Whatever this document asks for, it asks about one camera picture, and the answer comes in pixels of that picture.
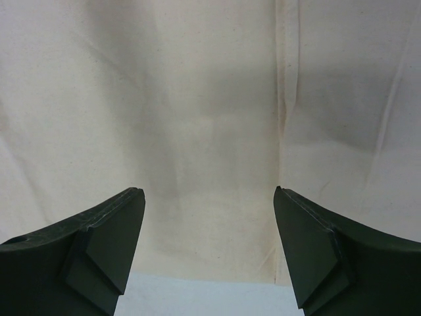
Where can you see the beige cloth kit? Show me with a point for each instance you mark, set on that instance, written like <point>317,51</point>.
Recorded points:
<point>208,106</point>

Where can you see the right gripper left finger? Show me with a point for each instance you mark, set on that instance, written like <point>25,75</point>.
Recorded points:
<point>77,266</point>

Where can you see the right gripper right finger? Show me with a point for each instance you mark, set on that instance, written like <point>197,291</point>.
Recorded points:
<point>338,266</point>

